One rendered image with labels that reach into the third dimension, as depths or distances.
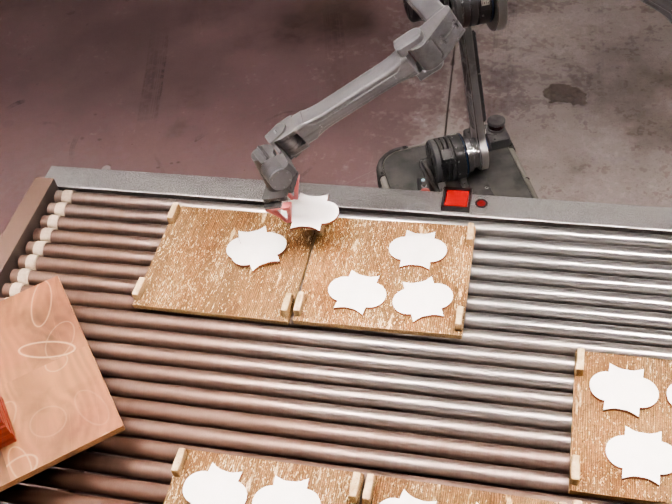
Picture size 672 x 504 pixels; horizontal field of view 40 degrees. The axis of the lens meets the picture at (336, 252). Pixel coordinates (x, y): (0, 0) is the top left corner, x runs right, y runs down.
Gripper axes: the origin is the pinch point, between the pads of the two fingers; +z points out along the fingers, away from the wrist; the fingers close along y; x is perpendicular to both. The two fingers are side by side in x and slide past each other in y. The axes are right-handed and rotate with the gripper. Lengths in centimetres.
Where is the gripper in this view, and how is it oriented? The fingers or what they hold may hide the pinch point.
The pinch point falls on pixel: (291, 209)
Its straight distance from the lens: 232.6
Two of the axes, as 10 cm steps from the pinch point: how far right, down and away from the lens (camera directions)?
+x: -9.3, 0.8, 3.5
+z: 3.2, 6.6, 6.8
